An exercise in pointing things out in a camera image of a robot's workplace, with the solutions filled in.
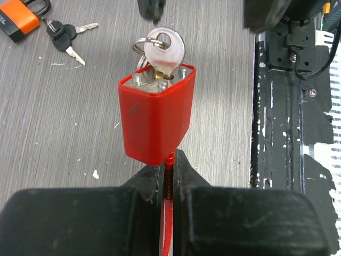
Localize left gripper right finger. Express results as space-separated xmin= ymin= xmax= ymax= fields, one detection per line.
xmin=173 ymin=150 xmax=331 ymax=255

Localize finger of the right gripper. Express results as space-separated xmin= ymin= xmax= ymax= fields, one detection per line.
xmin=243 ymin=0 xmax=290 ymax=33
xmin=137 ymin=0 xmax=166 ymax=24

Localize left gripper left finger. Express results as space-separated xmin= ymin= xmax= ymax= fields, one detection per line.
xmin=1 ymin=166 xmax=164 ymax=255

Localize black keys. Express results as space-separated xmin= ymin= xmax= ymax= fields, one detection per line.
xmin=44 ymin=19 xmax=99 ymax=66

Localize black orange key bunch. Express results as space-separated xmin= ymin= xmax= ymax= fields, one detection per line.
xmin=1 ymin=0 xmax=51 ymax=43

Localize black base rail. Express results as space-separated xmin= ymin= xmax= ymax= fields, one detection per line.
xmin=250 ymin=22 xmax=340 ymax=209

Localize slotted cable duct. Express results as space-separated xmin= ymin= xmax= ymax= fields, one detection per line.
xmin=308 ymin=29 xmax=341 ymax=256

